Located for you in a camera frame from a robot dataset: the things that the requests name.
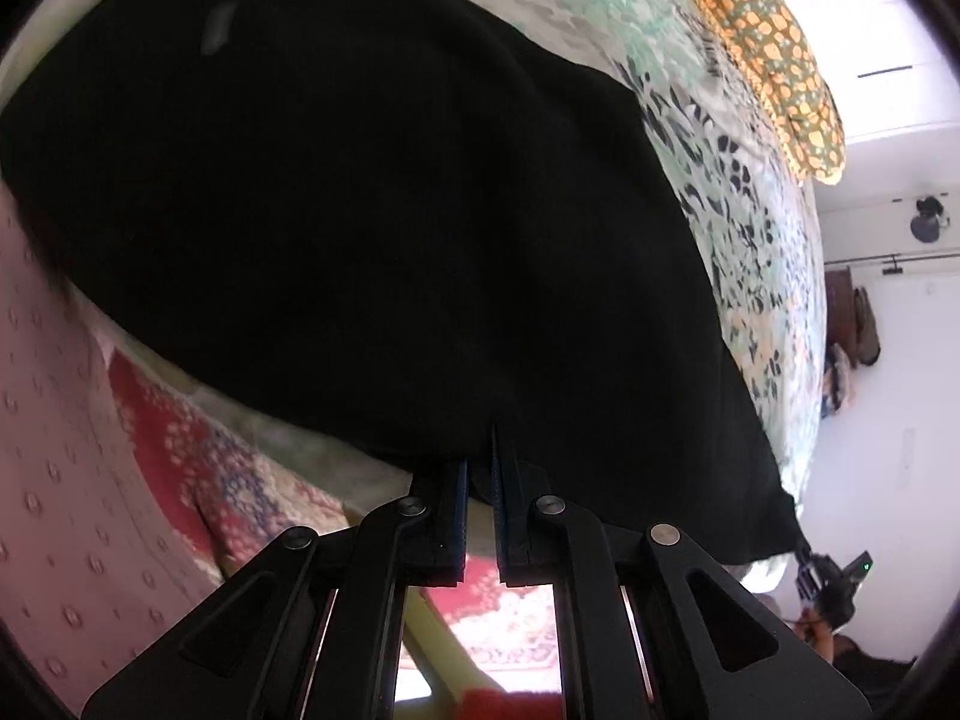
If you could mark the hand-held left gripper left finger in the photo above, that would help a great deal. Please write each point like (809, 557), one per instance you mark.
(453, 521)

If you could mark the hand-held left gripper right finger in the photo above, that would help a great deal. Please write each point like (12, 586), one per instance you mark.
(504, 521)

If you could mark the black pants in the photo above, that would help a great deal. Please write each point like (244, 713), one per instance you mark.
(360, 240)

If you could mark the red fuzzy cloth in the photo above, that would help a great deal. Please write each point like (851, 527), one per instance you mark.
(510, 705)

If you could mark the hanging brown clothes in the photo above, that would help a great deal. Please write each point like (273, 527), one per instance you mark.
(862, 319)

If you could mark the red patterned rug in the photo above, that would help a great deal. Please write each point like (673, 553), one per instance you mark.
(180, 450)

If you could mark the floral printed bed sheet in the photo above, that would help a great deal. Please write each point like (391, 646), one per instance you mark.
(739, 240)

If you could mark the pink dotted cloth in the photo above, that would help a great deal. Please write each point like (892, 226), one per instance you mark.
(52, 480)

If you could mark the orange green patterned pillow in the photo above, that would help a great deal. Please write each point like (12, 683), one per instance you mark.
(772, 37)

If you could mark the black wall rail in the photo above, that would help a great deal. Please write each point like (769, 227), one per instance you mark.
(892, 261)

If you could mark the dark wall-mounted fixture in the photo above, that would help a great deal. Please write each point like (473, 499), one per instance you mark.
(928, 219)

